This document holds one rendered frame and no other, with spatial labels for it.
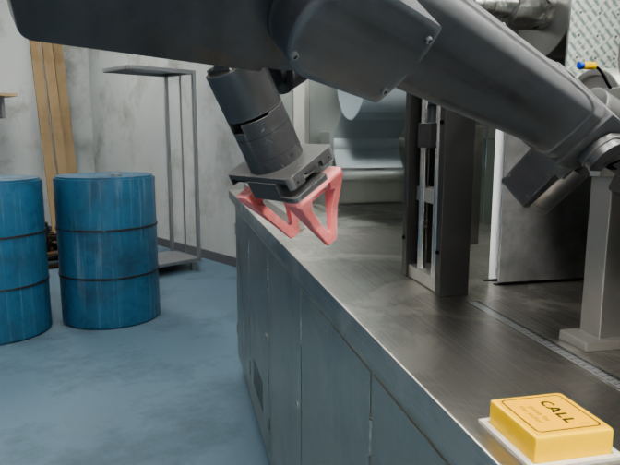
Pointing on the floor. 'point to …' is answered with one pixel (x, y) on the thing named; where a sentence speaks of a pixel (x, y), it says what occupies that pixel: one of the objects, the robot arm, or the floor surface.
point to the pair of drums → (78, 253)
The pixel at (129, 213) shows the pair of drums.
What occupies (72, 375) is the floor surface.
